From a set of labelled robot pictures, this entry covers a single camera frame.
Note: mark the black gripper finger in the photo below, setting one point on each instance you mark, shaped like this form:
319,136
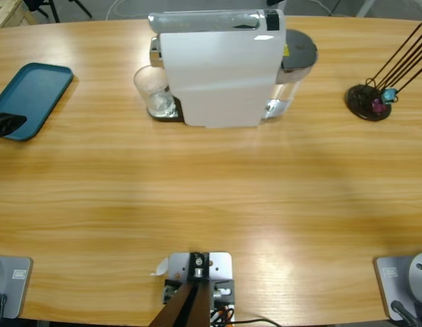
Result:
6,124

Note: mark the clear glass cup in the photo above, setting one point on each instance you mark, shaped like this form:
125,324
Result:
152,88

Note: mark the blue coffee capsule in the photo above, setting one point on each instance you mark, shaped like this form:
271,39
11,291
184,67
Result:
389,95

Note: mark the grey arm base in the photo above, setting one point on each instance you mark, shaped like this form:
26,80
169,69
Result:
13,282
401,279

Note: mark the white capsule coffee machine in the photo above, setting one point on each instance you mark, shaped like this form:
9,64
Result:
217,78

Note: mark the purple coffee capsule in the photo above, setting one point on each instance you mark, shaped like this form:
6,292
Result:
377,106

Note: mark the teal plastic tray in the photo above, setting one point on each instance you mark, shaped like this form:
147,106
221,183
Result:
30,88

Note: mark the wooden crate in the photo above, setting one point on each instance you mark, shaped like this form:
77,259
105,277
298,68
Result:
9,12

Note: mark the black tripod legs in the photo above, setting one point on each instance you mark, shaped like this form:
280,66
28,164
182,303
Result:
54,8

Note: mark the white tape tag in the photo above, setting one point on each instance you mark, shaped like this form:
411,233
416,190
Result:
161,267

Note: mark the yellow warning sticker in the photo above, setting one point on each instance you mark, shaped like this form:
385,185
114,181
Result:
286,51

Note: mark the clear water tank black lid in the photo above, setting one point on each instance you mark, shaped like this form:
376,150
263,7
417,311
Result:
299,47

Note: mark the black capsule holder with rods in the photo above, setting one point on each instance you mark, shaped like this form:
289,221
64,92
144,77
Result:
360,100

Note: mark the black camera mast with bracket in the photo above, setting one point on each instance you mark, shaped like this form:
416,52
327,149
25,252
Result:
197,272

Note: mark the light grey camera mount plate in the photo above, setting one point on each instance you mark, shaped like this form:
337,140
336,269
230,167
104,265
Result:
221,265

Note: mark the grey metal frame leg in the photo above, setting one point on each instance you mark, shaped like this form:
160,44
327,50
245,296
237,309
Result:
365,8

